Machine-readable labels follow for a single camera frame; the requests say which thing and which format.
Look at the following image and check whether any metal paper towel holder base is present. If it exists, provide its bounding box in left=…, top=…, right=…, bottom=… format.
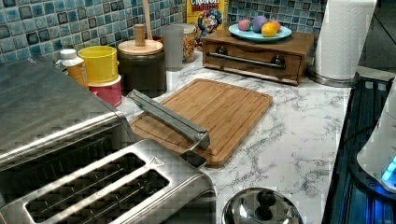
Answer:
left=307, top=66, right=361, bottom=88

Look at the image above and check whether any light blue plate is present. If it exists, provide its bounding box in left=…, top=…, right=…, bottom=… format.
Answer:
left=228, top=24, right=291, bottom=43

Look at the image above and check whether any yellow toy lemon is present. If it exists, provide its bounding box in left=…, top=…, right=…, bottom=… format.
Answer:
left=262, top=22, right=277, bottom=37

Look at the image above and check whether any black cable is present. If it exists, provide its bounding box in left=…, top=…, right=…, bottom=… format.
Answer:
left=342, top=124, right=377, bottom=145

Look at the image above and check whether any cereal box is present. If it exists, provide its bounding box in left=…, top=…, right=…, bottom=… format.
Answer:
left=186, top=0, right=229, bottom=49

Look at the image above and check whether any purple toy fruit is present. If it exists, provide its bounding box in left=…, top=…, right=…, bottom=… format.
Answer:
left=252, top=16, right=268, bottom=34

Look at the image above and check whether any silver oven door handle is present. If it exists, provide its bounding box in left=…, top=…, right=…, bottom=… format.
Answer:
left=127, top=90, right=210, bottom=150

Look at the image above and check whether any bamboo cutting board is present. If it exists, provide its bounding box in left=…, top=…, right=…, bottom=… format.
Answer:
left=129, top=77, right=274, bottom=169

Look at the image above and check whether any stainless steel toaster oven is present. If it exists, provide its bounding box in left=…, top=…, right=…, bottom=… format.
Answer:
left=0, top=56, right=137, bottom=175

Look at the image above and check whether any yellow plastic cup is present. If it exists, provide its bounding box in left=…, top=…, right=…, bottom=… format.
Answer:
left=78, top=46, right=119, bottom=84

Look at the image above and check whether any pink plastic cup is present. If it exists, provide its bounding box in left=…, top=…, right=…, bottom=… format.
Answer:
left=89, top=76, right=121, bottom=106

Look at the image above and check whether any paper towel roll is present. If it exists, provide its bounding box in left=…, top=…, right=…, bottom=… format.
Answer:
left=314, top=0, right=377, bottom=80

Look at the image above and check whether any stainless steel slot toaster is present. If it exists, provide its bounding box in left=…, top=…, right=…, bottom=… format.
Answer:
left=1, top=140, right=216, bottom=224

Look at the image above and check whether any pink toy fruit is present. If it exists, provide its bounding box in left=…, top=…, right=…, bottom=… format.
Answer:
left=238, top=19, right=251, bottom=32

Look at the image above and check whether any orange bottle white cap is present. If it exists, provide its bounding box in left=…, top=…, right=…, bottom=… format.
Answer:
left=58, top=49, right=88, bottom=88

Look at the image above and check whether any red toy fruit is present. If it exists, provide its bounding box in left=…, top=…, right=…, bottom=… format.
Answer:
left=271, top=21, right=281, bottom=32

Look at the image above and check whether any wooden drawer box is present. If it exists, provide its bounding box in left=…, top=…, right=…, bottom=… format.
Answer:
left=203, top=31, right=316, bottom=86

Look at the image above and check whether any steel pot lid black knob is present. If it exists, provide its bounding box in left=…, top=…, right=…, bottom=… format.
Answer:
left=221, top=188, right=304, bottom=224

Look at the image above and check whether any dark canister with wooden lid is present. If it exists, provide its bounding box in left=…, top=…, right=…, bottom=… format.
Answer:
left=118, top=24, right=167, bottom=98

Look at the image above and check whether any glass jar with cereal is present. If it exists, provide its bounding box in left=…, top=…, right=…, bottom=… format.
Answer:
left=176, top=23, right=196, bottom=63

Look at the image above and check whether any wooden spoon handle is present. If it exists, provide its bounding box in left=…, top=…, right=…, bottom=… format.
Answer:
left=142, top=0, right=153, bottom=40

